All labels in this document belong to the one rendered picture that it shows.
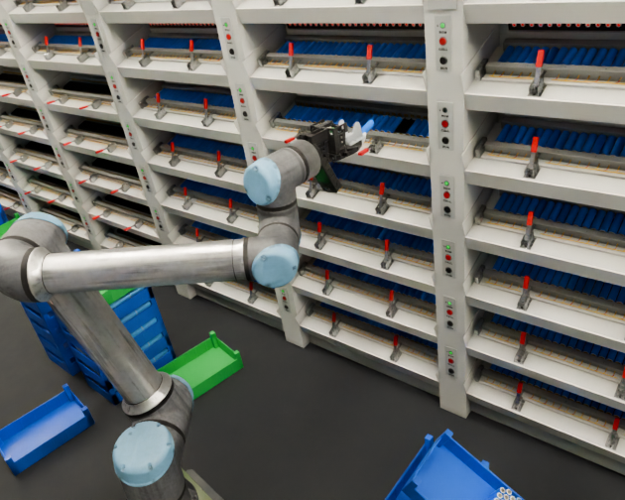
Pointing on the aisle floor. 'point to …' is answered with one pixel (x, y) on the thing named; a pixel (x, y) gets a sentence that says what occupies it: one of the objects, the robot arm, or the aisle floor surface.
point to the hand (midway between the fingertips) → (358, 137)
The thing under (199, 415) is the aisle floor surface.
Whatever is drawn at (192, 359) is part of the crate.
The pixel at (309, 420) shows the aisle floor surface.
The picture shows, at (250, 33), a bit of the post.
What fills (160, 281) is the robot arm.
